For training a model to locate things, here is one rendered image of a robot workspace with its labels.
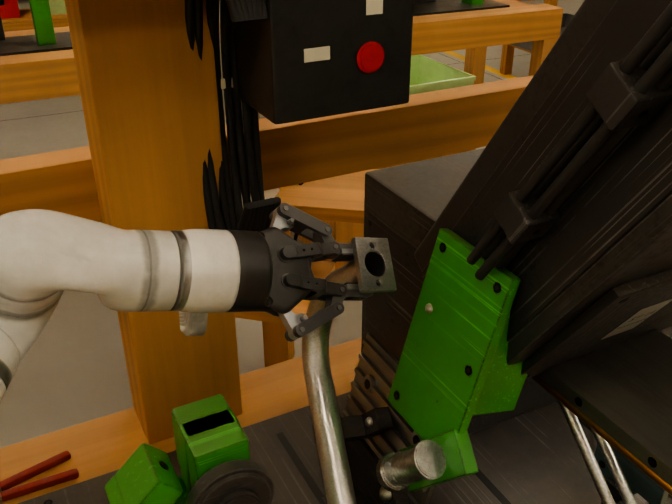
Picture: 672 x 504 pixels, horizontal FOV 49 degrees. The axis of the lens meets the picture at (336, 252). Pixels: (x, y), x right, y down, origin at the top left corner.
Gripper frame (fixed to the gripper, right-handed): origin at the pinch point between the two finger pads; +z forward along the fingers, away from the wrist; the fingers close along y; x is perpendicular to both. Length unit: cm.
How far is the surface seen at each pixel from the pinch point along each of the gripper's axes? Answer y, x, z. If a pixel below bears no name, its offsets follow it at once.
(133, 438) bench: -10.4, 46.8, -10.3
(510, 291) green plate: -5.7, -12.8, 7.7
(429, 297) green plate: -3.2, -1.7, 7.5
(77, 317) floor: 52, 232, 23
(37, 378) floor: 26, 212, 4
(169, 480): -17.4, 3.8, -19.4
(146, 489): -17.9, 4.0, -21.4
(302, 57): 22.5, -2.3, -3.8
